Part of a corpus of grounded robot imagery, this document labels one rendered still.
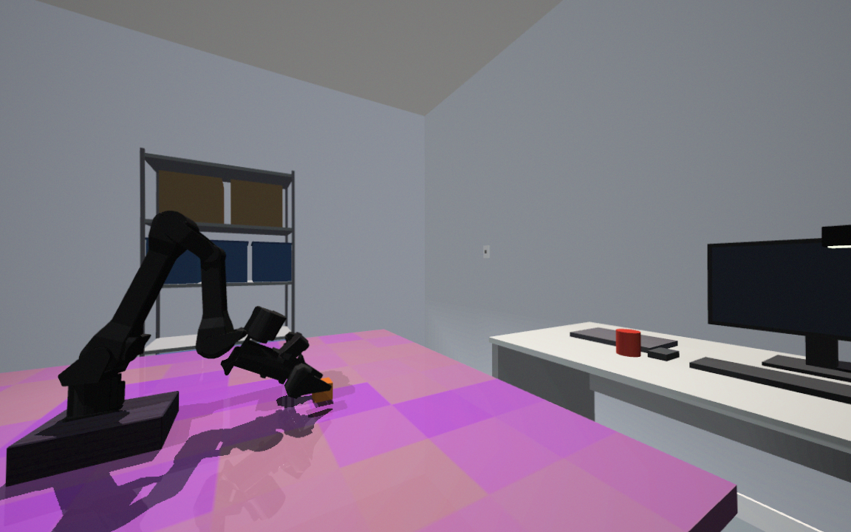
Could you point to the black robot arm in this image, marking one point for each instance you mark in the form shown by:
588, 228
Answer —
95, 385

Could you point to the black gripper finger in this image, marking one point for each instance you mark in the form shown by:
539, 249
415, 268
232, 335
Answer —
316, 373
314, 385

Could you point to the orange block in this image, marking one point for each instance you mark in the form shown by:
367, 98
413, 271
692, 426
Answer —
323, 396

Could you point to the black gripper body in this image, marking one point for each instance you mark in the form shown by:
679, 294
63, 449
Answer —
296, 377

